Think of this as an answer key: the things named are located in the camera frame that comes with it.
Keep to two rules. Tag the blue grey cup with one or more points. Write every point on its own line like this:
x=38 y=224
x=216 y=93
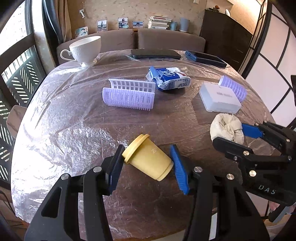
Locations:
x=173 y=25

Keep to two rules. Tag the grey cylindrical speaker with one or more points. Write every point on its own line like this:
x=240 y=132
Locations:
x=184 y=25

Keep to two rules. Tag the small landscape photo frame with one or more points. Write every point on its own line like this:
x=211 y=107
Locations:
x=137 y=24

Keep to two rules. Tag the beige paper towel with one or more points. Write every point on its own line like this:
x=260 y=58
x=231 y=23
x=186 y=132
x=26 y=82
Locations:
x=227 y=126

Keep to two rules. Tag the blue white tissue pack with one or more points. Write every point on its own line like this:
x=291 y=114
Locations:
x=168 y=78

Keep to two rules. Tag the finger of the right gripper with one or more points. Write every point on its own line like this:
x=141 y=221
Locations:
x=251 y=131
x=232 y=150

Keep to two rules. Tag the person's right hand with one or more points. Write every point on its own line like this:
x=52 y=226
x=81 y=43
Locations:
x=275 y=207

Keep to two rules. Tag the white ceramic teacup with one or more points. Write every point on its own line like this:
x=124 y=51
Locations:
x=83 y=51

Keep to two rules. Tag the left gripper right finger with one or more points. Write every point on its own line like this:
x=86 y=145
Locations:
x=181 y=172

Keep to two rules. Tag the brown sofa cushion right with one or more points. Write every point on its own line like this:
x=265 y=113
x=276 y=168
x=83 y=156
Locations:
x=170 y=40

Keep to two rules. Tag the yellow lidded plastic cup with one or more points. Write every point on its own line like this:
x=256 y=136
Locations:
x=147 y=157

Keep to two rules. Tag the brown sofa cushion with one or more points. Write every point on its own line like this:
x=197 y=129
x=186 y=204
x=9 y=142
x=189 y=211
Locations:
x=110 y=41
x=170 y=40

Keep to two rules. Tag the translucent white plastic box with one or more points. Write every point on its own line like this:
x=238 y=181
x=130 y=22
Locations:
x=219 y=99

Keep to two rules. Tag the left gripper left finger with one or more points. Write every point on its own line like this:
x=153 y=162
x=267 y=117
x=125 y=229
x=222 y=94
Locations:
x=114 y=169

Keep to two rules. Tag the brown sofa cushion left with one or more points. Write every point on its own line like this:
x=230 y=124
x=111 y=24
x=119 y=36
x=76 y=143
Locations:
x=110 y=41

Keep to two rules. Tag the leftmost photo frame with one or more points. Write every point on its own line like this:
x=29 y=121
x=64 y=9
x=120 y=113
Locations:
x=81 y=32

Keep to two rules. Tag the stack of books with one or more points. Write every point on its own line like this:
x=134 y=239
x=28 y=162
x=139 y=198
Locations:
x=158 y=22

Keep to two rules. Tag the blue cased smartphone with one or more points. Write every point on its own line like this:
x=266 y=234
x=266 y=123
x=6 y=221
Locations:
x=204 y=58

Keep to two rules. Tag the dark wooden cabinet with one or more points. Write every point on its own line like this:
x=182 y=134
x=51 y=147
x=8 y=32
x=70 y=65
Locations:
x=225 y=38

